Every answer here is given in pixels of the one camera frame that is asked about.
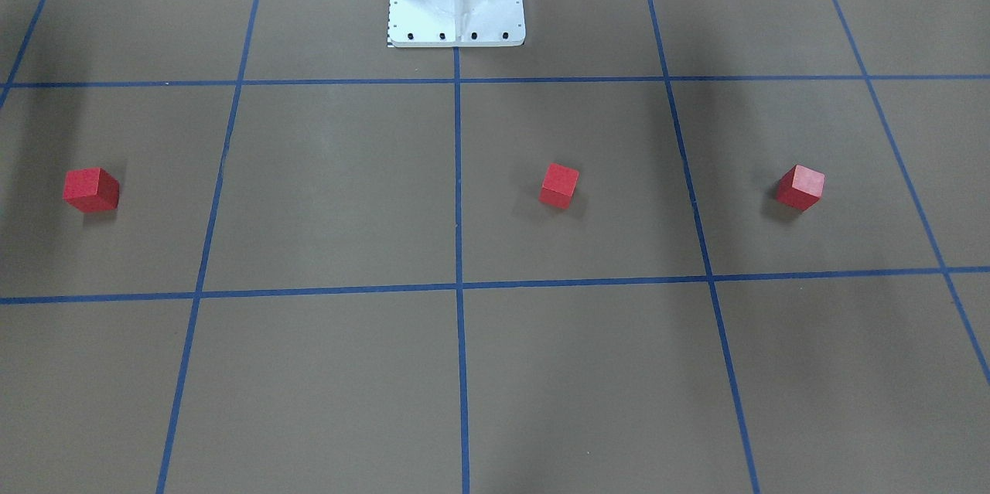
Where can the red block start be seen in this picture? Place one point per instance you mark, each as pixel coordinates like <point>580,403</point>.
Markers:
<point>558,186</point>

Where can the red block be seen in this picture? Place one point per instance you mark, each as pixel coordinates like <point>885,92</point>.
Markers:
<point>800,188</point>

